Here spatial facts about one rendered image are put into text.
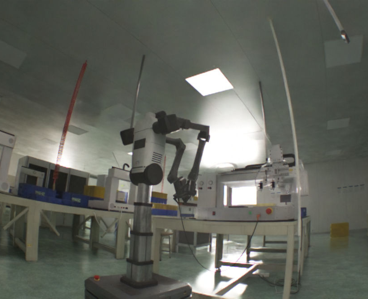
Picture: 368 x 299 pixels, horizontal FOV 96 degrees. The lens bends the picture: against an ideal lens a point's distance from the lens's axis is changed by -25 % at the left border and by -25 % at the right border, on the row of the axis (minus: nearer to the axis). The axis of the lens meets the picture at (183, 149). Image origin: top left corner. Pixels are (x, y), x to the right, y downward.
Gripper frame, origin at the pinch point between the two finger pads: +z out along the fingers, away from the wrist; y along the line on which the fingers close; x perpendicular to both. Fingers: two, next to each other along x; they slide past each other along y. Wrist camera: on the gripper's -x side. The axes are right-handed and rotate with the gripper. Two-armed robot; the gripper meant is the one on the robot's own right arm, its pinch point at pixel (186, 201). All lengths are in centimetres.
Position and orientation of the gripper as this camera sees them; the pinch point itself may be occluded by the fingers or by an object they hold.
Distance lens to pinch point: 192.7
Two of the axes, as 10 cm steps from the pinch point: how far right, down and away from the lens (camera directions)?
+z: -2.0, 8.5, -4.8
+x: -5.4, -5.1, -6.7
